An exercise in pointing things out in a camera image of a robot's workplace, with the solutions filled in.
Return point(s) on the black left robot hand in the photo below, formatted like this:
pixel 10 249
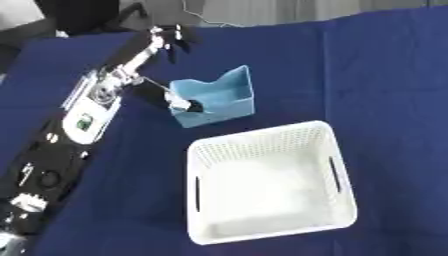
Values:
pixel 153 42

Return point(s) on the light blue box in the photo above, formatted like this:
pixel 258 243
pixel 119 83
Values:
pixel 227 96

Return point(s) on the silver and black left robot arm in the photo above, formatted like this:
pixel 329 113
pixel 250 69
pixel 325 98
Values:
pixel 87 120

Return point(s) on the black chair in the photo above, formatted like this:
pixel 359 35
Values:
pixel 81 13

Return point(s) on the white perforated plastic basket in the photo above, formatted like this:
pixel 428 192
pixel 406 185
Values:
pixel 268 186

